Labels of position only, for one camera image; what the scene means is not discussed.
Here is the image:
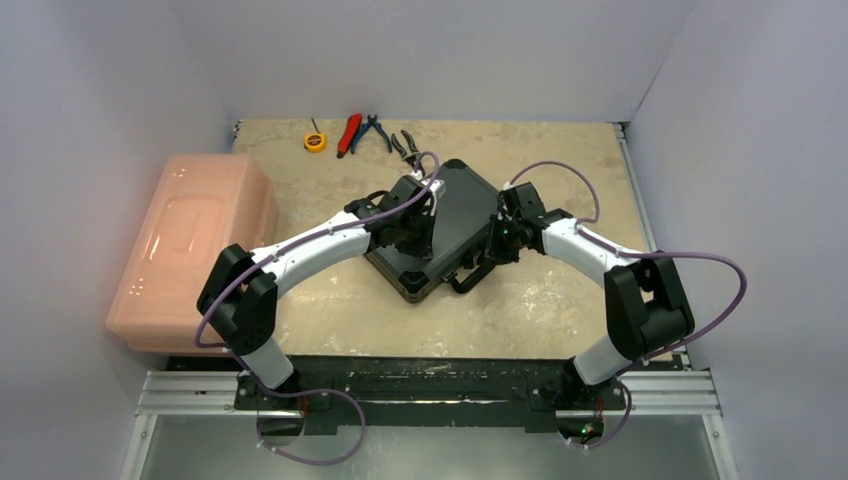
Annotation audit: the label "black poker carrying case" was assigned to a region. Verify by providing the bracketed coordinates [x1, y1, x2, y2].
[365, 159, 498, 304]

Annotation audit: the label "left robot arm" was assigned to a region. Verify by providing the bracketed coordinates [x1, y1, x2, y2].
[197, 175, 445, 409]

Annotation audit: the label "yellow tape measure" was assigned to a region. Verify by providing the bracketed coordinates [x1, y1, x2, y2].
[303, 118, 327, 153]

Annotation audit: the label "orange plastic storage bin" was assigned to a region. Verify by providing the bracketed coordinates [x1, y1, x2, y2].
[105, 154, 277, 355]

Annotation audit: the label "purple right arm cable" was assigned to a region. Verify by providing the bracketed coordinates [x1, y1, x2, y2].
[506, 160, 749, 372]

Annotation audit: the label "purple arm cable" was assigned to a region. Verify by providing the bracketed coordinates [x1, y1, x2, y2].
[193, 150, 442, 399]
[506, 160, 749, 372]

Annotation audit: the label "black grey wire strippers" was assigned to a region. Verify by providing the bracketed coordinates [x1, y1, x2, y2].
[390, 130, 422, 171]

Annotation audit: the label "red handled pliers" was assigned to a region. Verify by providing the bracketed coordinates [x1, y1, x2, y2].
[336, 113, 362, 159]

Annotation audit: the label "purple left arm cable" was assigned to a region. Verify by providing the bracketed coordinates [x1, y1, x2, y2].
[193, 150, 442, 399]

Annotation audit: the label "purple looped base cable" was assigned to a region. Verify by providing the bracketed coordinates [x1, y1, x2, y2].
[255, 387, 368, 465]

